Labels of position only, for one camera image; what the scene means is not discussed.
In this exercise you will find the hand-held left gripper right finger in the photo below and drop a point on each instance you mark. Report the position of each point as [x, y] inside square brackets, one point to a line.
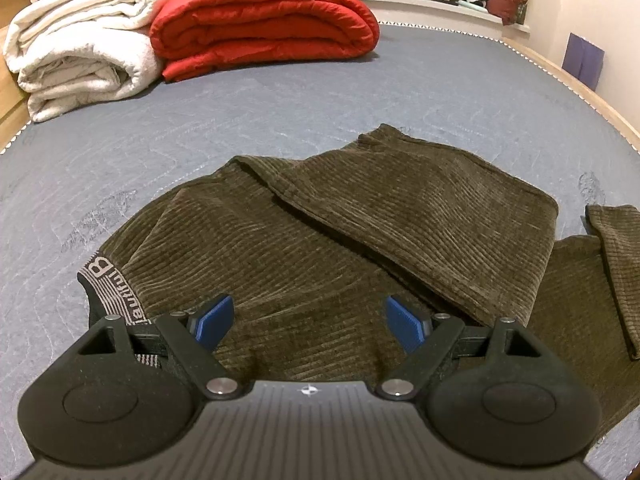
[402, 322]

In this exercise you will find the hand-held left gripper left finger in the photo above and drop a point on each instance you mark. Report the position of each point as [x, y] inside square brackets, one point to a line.
[216, 321]

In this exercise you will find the folded white blanket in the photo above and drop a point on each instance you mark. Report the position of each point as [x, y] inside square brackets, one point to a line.
[80, 45]

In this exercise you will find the folded red quilt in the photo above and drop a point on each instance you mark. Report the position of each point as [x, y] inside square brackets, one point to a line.
[260, 15]

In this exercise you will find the pale window ledge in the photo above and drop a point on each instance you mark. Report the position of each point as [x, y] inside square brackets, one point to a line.
[440, 10]

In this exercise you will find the purple paper sheet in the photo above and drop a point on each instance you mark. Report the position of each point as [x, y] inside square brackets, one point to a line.
[582, 60]

